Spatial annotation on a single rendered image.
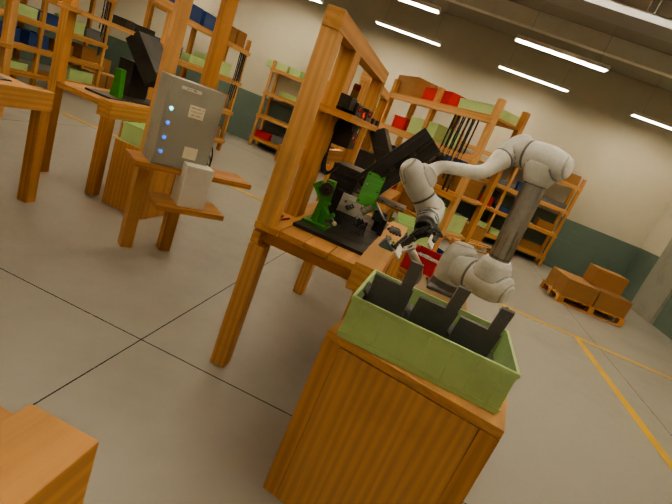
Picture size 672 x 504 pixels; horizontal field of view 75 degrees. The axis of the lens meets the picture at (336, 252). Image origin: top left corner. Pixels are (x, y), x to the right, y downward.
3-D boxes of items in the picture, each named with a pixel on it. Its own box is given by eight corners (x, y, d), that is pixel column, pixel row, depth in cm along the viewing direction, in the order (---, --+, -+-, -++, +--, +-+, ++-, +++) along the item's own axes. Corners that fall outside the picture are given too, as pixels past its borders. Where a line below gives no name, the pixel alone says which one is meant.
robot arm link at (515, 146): (493, 142, 199) (519, 151, 190) (517, 124, 205) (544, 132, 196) (492, 166, 208) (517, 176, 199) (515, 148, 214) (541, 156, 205)
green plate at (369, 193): (373, 211, 278) (386, 180, 278) (372, 209, 270) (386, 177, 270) (356, 203, 280) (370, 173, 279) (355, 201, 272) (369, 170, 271)
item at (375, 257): (401, 244, 360) (408, 227, 356) (370, 299, 218) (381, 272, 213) (385, 237, 362) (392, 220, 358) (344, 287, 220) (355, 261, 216)
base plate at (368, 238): (388, 226, 339) (389, 224, 339) (361, 256, 235) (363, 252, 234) (339, 205, 346) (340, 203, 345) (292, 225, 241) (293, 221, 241)
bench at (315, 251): (366, 321, 381) (406, 229, 356) (318, 417, 239) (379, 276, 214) (295, 288, 391) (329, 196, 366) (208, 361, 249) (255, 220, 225)
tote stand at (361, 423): (433, 505, 211) (510, 371, 188) (407, 596, 163) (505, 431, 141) (316, 426, 232) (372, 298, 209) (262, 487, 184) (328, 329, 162)
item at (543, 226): (540, 266, 1049) (588, 179, 986) (418, 215, 1091) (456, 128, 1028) (536, 261, 1100) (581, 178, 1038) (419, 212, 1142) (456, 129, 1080)
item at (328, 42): (339, 201, 365) (384, 84, 338) (271, 227, 223) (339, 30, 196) (330, 196, 366) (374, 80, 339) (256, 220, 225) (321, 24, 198)
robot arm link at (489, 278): (472, 286, 227) (509, 309, 213) (456, 288, 216) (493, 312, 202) (541, 142, 202) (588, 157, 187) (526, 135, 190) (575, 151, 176)
